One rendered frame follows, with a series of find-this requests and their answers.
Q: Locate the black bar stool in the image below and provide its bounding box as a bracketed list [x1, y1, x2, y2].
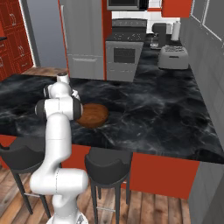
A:
[0, 136, 53, 221]
[84, 146, 134, 224]

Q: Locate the grey oven with hob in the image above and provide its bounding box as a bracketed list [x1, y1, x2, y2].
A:
[105, 17, 148, 83]

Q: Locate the red cupboard run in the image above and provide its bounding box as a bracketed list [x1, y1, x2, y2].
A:
[0, 0, 35, 81]

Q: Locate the black coffee machine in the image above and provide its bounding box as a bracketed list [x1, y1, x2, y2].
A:
[150, 22, 168, 49]

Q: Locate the grey microwave oven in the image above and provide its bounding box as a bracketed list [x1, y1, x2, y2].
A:
[106, 0, 150, 12]

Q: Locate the white toaster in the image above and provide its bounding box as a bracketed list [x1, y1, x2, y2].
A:
[157, 45, 190, 71]

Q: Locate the white paper towel roll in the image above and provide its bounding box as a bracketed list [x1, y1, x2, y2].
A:
[171, 20, 182, 42]

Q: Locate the red wall cupboard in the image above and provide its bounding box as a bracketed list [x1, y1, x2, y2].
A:
[160, 0, 193, 18]

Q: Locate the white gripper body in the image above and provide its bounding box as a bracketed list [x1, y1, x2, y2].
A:
[71, 88, 81, 102]

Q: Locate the red island cabinet front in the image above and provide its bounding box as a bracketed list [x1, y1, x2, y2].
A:
[0, 134, 201, 201]

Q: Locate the grey fridge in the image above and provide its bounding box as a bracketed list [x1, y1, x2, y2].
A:
[59, 0, 105, 81]

